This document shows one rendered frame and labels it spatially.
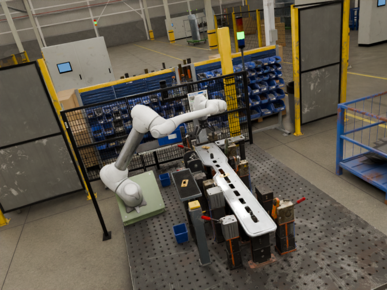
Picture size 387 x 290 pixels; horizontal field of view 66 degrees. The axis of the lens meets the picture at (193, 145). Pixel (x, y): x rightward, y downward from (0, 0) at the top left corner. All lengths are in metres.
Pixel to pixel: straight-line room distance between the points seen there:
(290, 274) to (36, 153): 3.47
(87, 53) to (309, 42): 5.87
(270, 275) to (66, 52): 7.90
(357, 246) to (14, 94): 3.84
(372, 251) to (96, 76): 7.96
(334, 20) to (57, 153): 4.52
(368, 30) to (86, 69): 9.67
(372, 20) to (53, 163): 11.35
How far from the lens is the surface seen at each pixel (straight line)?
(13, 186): 4.69
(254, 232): 1.81
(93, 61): 8.92
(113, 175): 2.42
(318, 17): 5.23
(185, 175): 2.12
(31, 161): 4.49
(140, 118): 2.16
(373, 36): 13.05
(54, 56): 8.96
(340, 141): 4.04
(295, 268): 2.04
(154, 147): 3.03
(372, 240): 2.28
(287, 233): 2.02
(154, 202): 2.60
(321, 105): 5.57
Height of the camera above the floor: 2.19
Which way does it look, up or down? 24 degrees down
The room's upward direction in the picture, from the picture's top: 10 degrees counter-clockwise
